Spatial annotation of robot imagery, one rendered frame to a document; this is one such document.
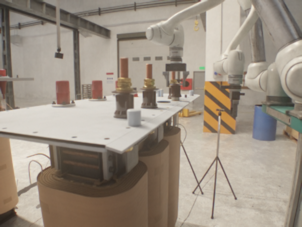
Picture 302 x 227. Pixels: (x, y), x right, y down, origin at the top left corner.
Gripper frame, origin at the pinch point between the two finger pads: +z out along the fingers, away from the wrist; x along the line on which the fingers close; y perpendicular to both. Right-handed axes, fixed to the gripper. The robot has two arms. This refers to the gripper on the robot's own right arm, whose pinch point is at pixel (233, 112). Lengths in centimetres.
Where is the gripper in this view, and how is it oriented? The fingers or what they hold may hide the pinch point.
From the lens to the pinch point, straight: 136.9
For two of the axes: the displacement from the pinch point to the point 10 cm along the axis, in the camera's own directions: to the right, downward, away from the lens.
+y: 9.6, 0.4, -2.6
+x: 2.6, -1.5, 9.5
